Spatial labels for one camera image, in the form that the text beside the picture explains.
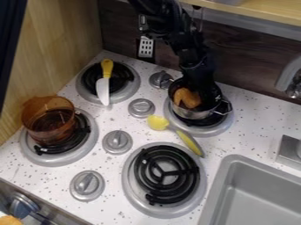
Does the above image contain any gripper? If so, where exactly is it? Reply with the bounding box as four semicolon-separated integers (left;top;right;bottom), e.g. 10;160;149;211
182;69;225;113

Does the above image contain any silver slotted spatula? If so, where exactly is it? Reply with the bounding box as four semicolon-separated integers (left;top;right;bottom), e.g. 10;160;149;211
136;35;157;60

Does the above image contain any toy stove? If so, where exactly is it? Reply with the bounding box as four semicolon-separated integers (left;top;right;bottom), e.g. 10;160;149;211
18;60;237;220

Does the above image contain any silver pot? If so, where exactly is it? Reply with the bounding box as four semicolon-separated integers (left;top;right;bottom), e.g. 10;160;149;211
166;76;236;121

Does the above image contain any toy sink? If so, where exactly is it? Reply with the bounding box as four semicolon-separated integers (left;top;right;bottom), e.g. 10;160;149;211
196;154;301;225

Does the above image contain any clear orange pot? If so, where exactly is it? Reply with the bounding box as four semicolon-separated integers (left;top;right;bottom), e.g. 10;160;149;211
19;95;80;147

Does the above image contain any orange toy chicken wing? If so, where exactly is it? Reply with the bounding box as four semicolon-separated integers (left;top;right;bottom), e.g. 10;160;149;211
173;87;204;110

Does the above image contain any orange toy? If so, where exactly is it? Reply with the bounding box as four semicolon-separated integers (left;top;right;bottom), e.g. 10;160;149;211
0;214;24;225

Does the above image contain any white knife with yellow handle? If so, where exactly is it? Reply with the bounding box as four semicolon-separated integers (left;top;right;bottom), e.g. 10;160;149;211
95;58;115;107

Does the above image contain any yellow toy spoon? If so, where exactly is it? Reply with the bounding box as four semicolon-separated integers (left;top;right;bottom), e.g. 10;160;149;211
145;114;206;158

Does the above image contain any tap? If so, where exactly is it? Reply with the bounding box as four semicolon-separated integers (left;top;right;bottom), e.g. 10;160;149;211
274;55;301;171

